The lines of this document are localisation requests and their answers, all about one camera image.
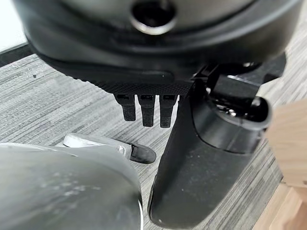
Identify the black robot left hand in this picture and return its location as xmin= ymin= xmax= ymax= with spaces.
xmin=11 ymin=0 xmax=305 ymax=230

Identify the light wooden cabinet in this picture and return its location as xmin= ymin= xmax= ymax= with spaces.
xmin=248 ymin=97 xmax=307 ymax=230

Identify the black baseboard strip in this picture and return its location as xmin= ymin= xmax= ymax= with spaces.
xmin=0 ymin=43 xmax=37 ymax=69

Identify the robot dark left foot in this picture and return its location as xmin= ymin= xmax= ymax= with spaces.
xmin=129 ymin=142 xmax=157 ymax=165

